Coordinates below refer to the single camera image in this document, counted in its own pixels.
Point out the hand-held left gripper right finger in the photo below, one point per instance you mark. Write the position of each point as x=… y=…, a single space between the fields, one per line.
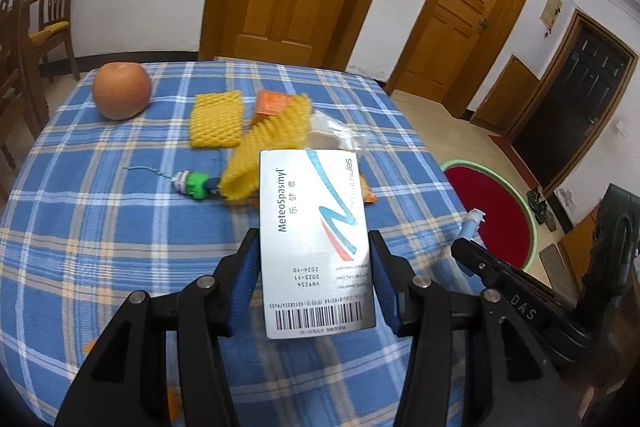
x=382 y=282

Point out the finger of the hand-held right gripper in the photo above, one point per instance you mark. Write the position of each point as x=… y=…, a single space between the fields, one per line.
x=530 y=302

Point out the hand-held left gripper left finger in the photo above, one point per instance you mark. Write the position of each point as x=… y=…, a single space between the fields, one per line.
x=245 y=279

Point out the white medicine box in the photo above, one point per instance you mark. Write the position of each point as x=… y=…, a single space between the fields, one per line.
x=315 y=257

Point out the pale blue plastic bottle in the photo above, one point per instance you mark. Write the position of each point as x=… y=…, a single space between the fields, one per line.
x=472 y=224

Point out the orange cardboard box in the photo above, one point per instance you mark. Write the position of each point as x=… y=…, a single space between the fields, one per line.
x=267 y=104

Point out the wooden cabinet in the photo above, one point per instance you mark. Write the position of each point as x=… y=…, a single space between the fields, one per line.
x=580 y=247

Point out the grey floor mat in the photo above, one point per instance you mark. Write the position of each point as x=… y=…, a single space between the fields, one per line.
x=557 y=269

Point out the pair of dark shoes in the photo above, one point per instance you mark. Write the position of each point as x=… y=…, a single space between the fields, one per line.
x=540 y=209

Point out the orange snack wrapper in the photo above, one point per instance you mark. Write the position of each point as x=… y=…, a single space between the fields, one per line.
x=368 y=193

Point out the red basin with green rim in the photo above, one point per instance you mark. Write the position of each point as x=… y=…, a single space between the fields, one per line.
x=490 y=207

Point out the red doormat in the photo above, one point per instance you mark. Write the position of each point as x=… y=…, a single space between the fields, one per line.
x=517 y=162

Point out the long yellow foam fruit net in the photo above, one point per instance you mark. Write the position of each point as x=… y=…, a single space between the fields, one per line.
x=260 y=147

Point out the blue plaid tablecloth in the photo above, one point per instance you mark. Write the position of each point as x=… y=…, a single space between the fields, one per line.
x=100 y=232

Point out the dark metal entrance door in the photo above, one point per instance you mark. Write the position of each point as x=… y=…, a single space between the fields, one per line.
x=575 y=102

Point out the clear plastic bag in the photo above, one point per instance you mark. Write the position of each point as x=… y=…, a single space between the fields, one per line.
x=335 y=134

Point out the flat yellow foam fruit net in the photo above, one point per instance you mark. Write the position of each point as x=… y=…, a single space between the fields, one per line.
x=216 y=122

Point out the orange scrap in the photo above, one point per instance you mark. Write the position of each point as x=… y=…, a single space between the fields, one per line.
x=90 y=347

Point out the round orange-brown apple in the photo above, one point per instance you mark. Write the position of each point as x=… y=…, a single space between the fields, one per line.
x=121 y=90

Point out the narrow wooden panel door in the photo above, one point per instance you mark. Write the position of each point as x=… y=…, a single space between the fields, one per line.
x=460 y=17

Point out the wooden chair with yellow cushion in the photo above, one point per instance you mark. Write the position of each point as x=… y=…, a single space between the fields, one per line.
x=52 y=27

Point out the dark wooden chair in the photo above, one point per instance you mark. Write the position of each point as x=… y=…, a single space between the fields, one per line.
x=15 y=57

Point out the white wall switch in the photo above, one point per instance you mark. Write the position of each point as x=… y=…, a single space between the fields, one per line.
x=621 y=128

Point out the low wooden wall panel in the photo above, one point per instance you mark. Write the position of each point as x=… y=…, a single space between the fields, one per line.
x=507 y=94

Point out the wall electrical panel box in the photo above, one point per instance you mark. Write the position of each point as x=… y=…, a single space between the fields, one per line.
x=552 y=11

